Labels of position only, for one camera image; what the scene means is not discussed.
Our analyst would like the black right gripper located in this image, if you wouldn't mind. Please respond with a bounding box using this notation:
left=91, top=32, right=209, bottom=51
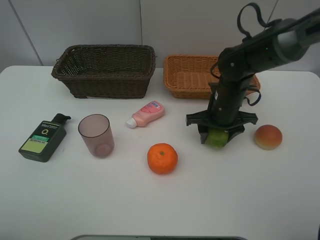
left=186, top=74, right=258, bottom=144

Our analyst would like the green mango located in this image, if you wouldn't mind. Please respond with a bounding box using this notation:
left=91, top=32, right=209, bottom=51
left=205, top=129, right=229, bottom=149

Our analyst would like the red yellow peach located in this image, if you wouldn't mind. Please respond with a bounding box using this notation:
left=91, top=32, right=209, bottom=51
left=254, top=124, right=283, bottom=151

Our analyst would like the orange tangerine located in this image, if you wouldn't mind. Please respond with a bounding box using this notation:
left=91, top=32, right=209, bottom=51
left=147, top=143, right=178, bottom=175

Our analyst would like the pink lotion bottle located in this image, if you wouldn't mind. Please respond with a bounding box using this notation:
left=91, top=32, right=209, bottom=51
left=125, top=100, right=165, bottom=129

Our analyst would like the dark green pump bottle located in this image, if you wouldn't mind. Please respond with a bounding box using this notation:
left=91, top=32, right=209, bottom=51
left=18, top=113, right=71, bottom=163

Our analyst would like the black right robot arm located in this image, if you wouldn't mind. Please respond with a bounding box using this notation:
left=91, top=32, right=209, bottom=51
left=186, top=2, right=320, bottom=144

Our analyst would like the orange wicker basket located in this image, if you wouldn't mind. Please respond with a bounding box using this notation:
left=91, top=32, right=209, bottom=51
left=163, top=54, right=261, bottom=100

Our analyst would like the translucent pink plastic cup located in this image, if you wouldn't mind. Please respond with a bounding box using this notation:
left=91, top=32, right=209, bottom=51
left=78, top=114, right=115, bottom=158

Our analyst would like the dark brown wicker basket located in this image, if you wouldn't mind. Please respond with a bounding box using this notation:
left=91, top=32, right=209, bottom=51
left=51, top=44, right=156, bottom=99

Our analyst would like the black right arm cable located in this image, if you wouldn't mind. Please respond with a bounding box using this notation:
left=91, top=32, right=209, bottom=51
left=210, top=2, right=282, bottom=107

